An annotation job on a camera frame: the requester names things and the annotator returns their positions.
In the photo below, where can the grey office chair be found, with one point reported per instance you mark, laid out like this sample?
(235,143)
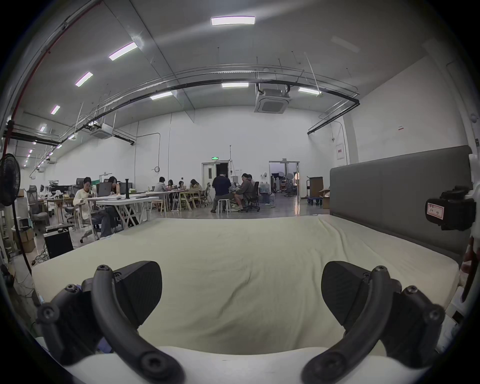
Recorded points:
(38,213)

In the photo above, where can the black computer case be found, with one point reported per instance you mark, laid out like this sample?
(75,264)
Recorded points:
(58,243)

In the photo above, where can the white trestle table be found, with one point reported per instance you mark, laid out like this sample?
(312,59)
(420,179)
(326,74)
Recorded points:
(123,204)

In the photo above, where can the person's right hand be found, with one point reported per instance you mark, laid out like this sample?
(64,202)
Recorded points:
(473,257)

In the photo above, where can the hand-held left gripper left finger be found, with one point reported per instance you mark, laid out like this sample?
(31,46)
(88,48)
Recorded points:
(112,318)

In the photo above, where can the bed with beige sheet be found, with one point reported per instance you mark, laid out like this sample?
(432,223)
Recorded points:
(243,262)

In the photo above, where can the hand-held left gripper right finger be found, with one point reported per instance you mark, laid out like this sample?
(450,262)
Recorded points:
(369,318)

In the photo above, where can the white stool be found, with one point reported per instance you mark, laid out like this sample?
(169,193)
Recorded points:
(223,205)

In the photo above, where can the row of tables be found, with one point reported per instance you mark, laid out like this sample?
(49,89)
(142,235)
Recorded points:
(180,198)

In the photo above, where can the group of people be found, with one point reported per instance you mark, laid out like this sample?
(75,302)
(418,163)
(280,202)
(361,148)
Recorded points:
(245,193)
(176,185)

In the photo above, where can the black standing fan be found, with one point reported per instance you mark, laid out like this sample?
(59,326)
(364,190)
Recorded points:
(9,180)

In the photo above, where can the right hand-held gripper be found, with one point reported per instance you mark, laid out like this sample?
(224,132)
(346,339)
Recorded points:
(453,210)

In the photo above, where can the grey padded headboard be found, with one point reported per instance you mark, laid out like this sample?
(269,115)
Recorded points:
(393,195)

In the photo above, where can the brown carton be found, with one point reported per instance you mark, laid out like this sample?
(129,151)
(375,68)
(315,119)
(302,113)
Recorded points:
(26,240)

